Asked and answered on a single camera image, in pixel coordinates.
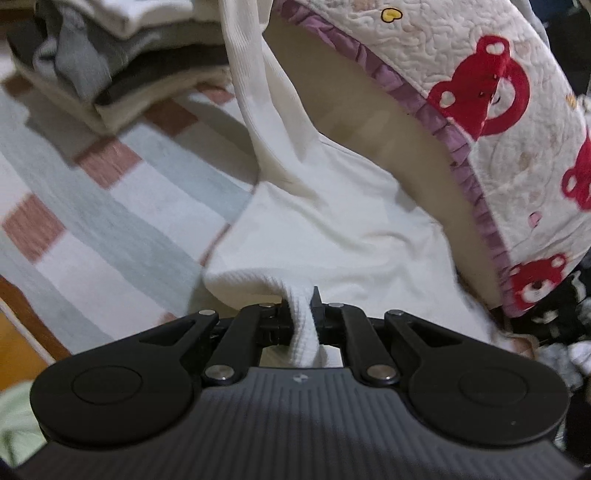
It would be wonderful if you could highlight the white waffle garment green trim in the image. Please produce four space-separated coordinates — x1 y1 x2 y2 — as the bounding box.
204 1 494 368

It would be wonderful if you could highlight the striped pastel floor rug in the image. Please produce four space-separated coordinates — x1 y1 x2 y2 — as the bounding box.
1 75 257 360

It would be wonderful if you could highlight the green yarn skein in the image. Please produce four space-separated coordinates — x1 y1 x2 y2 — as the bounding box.
0 380 47 468

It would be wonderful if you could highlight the quilted bear bedspread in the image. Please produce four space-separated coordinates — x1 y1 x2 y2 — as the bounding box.
273 0 590 317

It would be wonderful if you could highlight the grey ribbed folded garment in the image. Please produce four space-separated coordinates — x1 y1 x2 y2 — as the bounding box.
32 1 228 103

